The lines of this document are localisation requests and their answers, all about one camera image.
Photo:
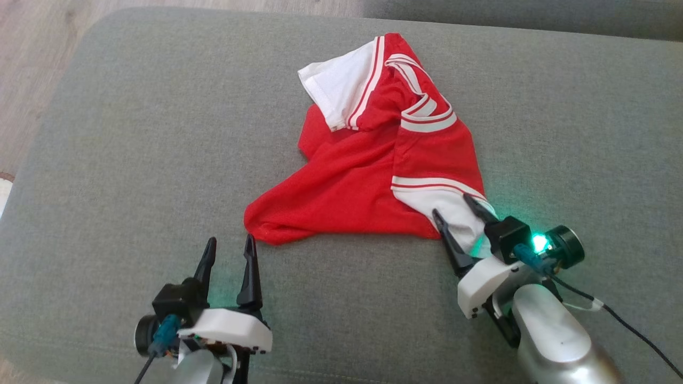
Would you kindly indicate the white rug with brown edge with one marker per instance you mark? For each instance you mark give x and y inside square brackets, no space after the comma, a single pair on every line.
[4,197]

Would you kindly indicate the grey sofa seat cushion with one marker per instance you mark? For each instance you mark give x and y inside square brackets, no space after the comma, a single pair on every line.
[133,160]
[533,16]

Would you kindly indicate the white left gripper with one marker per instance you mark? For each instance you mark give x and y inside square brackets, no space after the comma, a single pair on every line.
[229,328]

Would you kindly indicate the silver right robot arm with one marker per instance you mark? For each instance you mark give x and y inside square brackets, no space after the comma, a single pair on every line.
[555,341]

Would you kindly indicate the black right wrist camera unit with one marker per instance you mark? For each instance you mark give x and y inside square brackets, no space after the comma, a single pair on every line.
[507,234]

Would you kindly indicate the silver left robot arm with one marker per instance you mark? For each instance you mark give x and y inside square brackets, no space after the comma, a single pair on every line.
[197,370]

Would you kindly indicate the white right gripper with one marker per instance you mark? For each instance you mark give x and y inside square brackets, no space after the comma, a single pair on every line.
[483,282]

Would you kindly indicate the red and white basketball jersey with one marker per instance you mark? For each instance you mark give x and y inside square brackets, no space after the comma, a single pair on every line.
[347,186]

